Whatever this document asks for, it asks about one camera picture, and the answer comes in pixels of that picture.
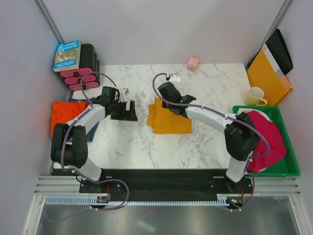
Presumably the blue treehouse book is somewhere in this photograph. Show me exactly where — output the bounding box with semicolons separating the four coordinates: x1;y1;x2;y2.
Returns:
53;41;81;72

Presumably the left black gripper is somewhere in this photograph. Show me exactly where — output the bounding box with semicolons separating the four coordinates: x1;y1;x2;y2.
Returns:
110;100;137;121

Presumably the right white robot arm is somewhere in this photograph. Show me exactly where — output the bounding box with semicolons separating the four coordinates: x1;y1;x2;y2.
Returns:
158;81;260;193

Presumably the purple cable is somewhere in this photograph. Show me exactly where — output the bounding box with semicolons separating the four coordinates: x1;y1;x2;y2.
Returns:
60;71;117;183
152;72;271;176

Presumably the orange folded t shirt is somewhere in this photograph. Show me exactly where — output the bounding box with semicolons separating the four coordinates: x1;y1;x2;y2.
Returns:
50;101;88;139

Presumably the mustard yellow t shirt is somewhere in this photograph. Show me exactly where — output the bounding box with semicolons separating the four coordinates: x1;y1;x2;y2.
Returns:
146;98;192;134

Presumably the pale yellow mug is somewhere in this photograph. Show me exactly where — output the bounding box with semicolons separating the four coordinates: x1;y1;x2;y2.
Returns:
244;87;268;106

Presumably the orange envelope folder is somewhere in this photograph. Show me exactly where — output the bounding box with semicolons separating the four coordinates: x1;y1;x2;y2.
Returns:
247;45;292;106

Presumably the white cloth in bin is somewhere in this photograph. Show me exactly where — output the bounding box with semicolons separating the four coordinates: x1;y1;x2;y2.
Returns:
236;108;272;122

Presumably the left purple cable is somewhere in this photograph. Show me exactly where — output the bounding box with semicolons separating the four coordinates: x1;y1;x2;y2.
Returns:
60;71;117;183

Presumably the blue folded t shirt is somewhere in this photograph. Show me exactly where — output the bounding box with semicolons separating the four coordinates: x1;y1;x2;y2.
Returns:
69;98;99;142

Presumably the black pink drawer organizer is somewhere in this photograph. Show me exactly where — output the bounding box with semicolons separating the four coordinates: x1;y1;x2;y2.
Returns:
60;44;100;91

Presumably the white slotted cable duct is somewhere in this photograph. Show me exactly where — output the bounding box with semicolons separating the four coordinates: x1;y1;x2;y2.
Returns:
44;194;230;207

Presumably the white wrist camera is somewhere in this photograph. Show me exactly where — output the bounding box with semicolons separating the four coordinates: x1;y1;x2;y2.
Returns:
166;73;181;86
119;88;129;103

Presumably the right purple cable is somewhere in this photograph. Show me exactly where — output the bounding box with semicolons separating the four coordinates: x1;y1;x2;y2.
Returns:
152;72;271;176

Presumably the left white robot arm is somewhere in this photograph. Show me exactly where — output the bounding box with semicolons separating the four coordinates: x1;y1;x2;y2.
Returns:
50;86;137;192

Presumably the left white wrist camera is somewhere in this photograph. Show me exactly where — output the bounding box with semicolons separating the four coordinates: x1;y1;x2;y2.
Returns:
119;88;129;103

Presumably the magenta t shirt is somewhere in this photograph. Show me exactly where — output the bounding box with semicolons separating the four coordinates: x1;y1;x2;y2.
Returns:
246;110;287;174

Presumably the black white folder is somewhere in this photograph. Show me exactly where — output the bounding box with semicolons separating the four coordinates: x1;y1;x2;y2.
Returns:
247;28;294;76

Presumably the pink cube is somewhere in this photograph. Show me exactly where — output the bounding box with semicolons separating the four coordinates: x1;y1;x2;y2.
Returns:
187;57;199;72

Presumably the green plastic bin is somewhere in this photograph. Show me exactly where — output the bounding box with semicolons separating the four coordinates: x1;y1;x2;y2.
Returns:
232;106;300;177

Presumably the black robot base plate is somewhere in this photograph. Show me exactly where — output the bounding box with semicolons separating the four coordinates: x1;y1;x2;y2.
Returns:
79;169;252;201

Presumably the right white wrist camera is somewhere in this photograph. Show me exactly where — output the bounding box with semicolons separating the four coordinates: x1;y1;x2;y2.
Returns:
166;73;181;86

